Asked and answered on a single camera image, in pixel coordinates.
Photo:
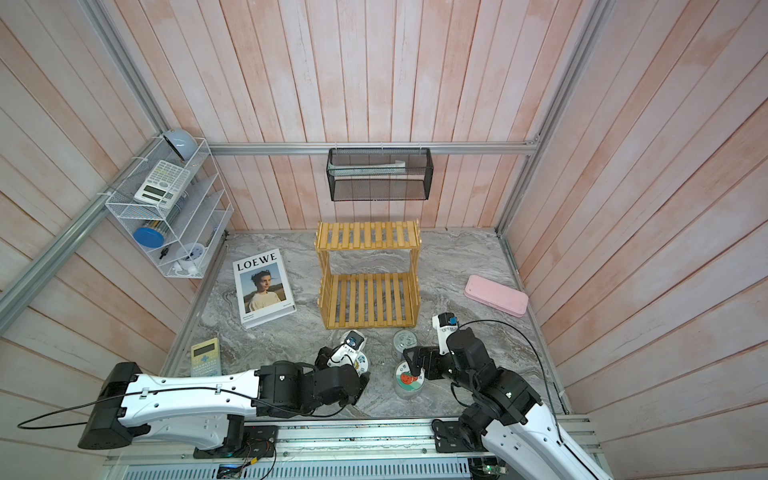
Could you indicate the blue lid container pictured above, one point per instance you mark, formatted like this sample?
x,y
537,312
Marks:
x,y
149,237

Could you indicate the white wire wall rack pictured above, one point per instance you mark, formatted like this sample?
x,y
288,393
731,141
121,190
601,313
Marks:
x,y
200,215

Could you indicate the white calculator on rack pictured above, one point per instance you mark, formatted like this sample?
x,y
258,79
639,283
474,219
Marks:
x,y
163,185

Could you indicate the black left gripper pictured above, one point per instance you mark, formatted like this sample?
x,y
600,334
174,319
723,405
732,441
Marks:
x,y
354,399

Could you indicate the pink flat case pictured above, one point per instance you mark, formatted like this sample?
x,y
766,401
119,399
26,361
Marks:
x,y
495,295

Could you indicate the Loewe magazine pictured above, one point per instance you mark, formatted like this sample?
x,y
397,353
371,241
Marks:
x,y
262,289

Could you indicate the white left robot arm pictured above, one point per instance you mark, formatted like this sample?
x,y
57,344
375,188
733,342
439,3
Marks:
x,y
204,411

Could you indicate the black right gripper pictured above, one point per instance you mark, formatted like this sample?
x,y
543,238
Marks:
x,y
423,351

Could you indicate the black wire mesh basket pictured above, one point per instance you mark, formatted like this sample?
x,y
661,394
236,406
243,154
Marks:
x,y
414,185

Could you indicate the sunflower label seed jar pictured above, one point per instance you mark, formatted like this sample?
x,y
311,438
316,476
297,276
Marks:
x,y
361,363

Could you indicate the box in black basket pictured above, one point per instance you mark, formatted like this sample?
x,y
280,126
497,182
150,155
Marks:
x,y
396,168

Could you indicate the purple label tin can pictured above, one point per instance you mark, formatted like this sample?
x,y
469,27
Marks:
x,y
403,340

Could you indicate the strawberry label seed jar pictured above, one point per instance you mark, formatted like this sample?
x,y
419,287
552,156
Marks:
x,y
406,385

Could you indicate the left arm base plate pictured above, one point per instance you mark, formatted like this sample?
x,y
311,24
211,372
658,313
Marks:
x,y
243,442

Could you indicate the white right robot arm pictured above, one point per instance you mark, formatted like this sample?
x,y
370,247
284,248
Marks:
x,y
507,416

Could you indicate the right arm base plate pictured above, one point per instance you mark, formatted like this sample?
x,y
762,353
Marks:
x,y
455,437

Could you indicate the green yellow calculator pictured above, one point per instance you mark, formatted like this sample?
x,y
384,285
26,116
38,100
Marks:
x,y
205,359

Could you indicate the wooden two-tier shelf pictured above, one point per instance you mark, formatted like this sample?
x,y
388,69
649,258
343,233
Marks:
x,y
376,297

